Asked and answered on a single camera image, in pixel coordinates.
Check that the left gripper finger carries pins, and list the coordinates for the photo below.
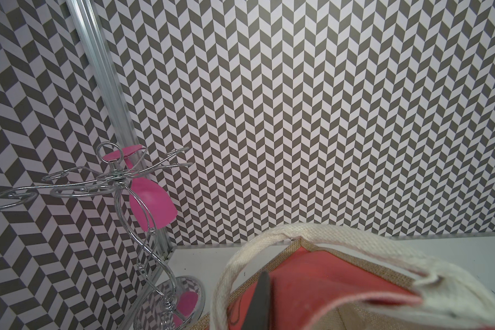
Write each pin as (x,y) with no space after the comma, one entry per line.
(258,313)

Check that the burlap red striped tote bag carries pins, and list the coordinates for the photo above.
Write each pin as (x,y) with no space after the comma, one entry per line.
(332,277)

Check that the chrome stand with pink cups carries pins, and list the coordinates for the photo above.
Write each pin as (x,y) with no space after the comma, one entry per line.
(79,249)

